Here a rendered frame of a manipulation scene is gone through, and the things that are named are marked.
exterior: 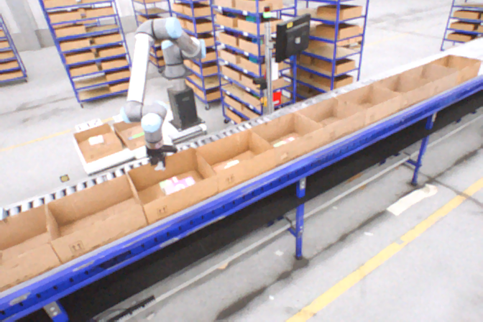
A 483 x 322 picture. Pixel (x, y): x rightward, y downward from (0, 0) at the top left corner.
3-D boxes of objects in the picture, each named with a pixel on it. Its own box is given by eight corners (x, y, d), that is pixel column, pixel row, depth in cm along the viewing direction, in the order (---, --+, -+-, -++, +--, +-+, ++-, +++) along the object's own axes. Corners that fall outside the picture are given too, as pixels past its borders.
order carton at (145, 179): (196, 167, 192) (192, 146, 182) (218, 197, 172) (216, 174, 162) (133, 193, 175) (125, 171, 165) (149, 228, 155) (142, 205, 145)
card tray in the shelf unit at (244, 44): (238, 47, 337) (238, 38, 332) (261, 42, 350) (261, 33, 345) (259, 55, 307) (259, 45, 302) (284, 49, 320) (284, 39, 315)
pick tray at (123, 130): (145, 123, 284) (143, 113, 278) (163, 138, 257) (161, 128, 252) (114, 134, 269) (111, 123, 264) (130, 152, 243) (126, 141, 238)
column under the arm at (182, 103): (167, 121, 283) (159, 88, 266) (192, 113, 295) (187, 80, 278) (179, 132, 265) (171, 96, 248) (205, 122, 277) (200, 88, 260)
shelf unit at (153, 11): (146, 62, 709) (122, -35, 607) (166, 58, 729) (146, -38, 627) (159, 74, 636) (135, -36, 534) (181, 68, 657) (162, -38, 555)
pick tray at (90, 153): (111, 132, 272) (107, 122, 267) (123, 150, 245) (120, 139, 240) (76, 144, 259) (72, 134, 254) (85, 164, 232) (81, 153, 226)
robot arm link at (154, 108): (145, 100, 166) (139, 114, 156) (166, 98, 164) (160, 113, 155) (151, 113, 172) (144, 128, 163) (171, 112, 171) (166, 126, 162)
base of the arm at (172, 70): (162, 74, 260) (159, 62, 256) (183, 69, 268) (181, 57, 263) (169, 78, 245) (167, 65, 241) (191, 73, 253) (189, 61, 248)
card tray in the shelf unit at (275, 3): (235, 8, 315) (234, -2, 310) (259, 4, 328) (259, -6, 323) (257, 13, 286) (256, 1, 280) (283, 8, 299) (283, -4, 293)
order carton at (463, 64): (445, 70, 311) (450, 53, 302) (477, 77, 289) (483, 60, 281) (422, 80, 294) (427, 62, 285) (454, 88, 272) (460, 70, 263)
